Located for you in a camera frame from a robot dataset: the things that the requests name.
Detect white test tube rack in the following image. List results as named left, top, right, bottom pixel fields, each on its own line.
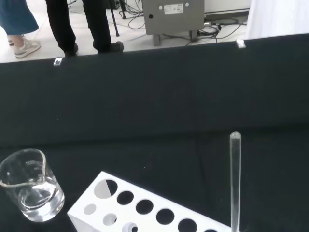
left=67, top=171, right=248, bottom=232

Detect white curtain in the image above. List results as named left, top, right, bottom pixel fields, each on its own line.
left=245, top=0, right=309, bottom=41

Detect dark tripod leg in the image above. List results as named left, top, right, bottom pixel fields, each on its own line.
left=110, top=0, right=121, bottom=37

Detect small clear glass beaker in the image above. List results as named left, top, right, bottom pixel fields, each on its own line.
left=0, top=148, right=65, bottom=222

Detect black bench cloth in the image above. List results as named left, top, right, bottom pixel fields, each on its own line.
left=0, top=33, right=309, bottom=232

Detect person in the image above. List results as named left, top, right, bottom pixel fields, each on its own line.
left=45, top=0, right=125, bottom=58
left=0, top=0, right=41, bottom=58

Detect grey metal cabinet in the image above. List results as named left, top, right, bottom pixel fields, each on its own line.
left=141, top=0, right=206, bottom=47

